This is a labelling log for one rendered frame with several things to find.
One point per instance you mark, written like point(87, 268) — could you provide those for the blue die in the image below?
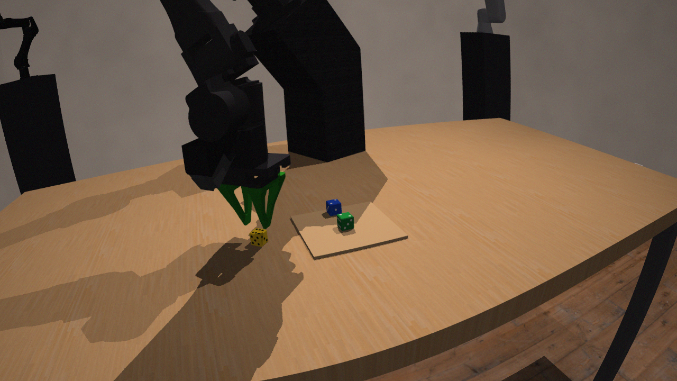
point(333, 207)

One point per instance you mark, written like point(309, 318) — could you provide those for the dark green die with grey pips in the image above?
point(345, 221)

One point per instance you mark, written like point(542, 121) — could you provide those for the yellow die with black pips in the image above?
point(258, 237)

